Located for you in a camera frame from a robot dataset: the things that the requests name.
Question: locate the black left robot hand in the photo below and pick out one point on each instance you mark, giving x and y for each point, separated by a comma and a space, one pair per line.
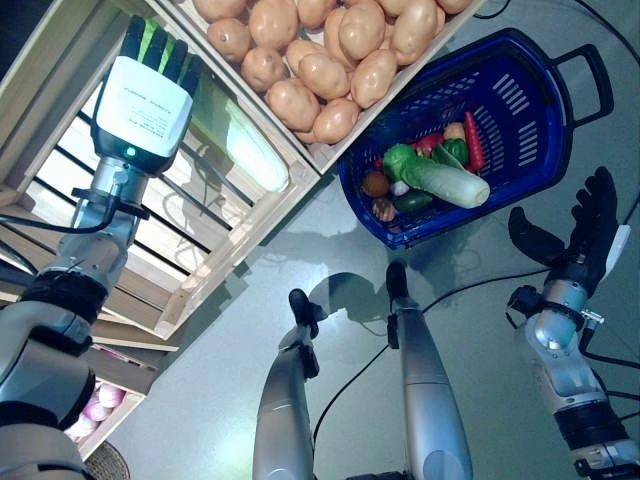
142, 105

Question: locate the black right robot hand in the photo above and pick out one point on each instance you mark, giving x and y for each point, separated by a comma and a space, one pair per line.
590, 235

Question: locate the napa cabbage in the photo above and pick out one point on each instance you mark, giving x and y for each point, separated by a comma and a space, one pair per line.
255, 155
450, 182

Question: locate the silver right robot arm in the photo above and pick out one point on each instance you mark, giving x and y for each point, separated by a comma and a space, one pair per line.
565, 370

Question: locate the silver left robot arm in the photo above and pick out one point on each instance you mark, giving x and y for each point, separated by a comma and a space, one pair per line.
95, 240

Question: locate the blue plastic shopping basket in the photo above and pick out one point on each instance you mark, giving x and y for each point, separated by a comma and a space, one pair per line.
530, 125

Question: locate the woven wicker basket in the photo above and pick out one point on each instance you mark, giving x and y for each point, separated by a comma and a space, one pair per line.
107, 462

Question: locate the tan potato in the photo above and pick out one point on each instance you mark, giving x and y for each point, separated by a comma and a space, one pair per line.
336, 120
360, 30
322, 75
415, 30
315, 10
262, 69
300, 49
332, 32
292, 102
272, 22
455, 5
372, 77
229, 39

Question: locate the red toy chili pepper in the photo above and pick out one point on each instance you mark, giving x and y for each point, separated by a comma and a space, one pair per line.
474, 142

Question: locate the green toy bell pepper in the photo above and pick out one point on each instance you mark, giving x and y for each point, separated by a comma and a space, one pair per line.
452, 150

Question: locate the small tan toy vegetable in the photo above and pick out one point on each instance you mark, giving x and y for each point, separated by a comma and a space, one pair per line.
454, 131

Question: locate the light wooden slatted crate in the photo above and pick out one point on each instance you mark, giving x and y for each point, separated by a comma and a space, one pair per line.
240, 250
432, 50
120, 425

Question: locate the dark green toy cucumber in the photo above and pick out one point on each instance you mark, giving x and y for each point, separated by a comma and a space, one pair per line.
412, 200

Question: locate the red toy bell pepper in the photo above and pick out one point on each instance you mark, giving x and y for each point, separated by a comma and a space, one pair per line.
427, 142

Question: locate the white toy garlic bulb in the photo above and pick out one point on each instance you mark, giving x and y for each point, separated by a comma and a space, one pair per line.
399, 188

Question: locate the round bright green toy vegetable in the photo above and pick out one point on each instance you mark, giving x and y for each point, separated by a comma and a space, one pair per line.
397, 160

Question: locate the brown toy mushroom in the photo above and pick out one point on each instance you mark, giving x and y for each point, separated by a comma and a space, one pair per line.
384, 209

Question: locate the orange toy fruit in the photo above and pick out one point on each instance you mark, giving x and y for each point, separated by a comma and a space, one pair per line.
375, 184

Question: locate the silver right robot leg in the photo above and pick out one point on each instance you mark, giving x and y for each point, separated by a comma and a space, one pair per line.
430, 390

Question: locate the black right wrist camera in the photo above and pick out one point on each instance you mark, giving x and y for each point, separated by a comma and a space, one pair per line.
522, 300

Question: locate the wooden display shelf frame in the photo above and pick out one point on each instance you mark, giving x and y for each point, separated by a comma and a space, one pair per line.
135, 340

